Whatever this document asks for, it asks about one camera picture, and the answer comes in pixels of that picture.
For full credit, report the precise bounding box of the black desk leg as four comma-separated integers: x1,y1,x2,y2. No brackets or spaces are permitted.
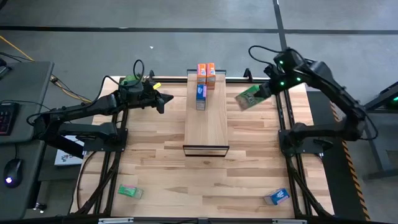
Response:
40,136,85,159

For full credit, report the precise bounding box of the succulent in white patterned pot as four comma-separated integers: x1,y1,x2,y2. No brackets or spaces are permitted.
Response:
120,73,139,88

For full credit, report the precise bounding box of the orange cereal box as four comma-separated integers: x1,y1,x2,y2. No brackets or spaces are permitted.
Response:
206,62,216,91
197,63,207,85

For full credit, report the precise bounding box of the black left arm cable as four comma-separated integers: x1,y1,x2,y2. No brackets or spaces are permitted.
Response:
99,58,146,94

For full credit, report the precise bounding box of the black flat device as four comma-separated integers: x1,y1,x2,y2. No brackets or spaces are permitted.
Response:
0,58,11,79

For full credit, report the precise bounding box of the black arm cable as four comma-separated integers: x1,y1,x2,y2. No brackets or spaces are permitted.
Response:
248,45,282,68
99,58,146,94

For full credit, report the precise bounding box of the white printed flat box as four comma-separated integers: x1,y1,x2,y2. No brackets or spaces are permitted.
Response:
54,136,86,166

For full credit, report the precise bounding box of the blue cereal box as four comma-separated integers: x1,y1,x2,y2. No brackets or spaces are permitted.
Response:
262,187,291,207
195,83,208,111

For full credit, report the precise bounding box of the black keyboard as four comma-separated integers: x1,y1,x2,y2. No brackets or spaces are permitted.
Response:
0,101,20,136

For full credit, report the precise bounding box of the small metal caster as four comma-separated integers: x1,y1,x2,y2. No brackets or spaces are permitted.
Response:
32,202,47,214

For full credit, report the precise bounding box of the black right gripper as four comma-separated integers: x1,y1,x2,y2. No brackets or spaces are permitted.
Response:
254,63,282,98

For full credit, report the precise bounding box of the wooden shelf with black frame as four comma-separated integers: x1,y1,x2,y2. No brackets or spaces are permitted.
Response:
182,68,230,157

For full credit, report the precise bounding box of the yellow cable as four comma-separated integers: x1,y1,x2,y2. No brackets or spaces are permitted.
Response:
0,35,94,103

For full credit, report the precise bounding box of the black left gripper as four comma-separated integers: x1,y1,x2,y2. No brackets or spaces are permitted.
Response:
144,82,174,114

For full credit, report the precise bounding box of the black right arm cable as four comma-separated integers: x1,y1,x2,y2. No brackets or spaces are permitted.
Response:
248,45,282,68

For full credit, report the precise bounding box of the black metal stand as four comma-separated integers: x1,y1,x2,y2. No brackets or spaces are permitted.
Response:
359,81,398,181

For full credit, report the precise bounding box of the green cereal box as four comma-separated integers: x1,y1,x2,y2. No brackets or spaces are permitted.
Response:
117,182,144,200
234,84,265,111

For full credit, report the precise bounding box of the grey desk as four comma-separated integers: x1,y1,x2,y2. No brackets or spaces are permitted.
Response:
0,60,55,221

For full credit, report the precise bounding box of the black computer mouse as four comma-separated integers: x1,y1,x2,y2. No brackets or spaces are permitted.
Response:
2,157,24,189

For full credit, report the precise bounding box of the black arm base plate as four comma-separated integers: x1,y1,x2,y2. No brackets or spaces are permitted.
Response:
279,129,324,156
83,127,128,153

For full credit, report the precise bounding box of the black mat with hazard stripe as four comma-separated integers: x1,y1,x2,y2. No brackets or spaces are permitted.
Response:
306,90,371,222

